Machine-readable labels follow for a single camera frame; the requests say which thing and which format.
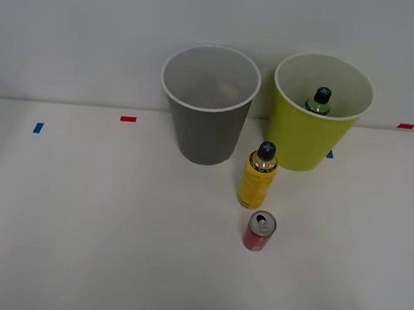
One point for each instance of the yellow-green plastic waste bin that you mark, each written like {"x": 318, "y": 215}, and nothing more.
{"x": 304, "y": 138}

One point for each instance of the green bottle with black cap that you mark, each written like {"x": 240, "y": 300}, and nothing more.
{"x": 319, "y": 105}

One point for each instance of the red drink can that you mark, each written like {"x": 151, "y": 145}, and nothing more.
{"x": 257, "y": 237}

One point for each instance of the yellow bottle with black cap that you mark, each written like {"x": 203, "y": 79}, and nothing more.
{"x": 255, "y": 185}

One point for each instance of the grey plastic waste bin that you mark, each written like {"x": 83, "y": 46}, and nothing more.
{"x": 205, "y": 136}

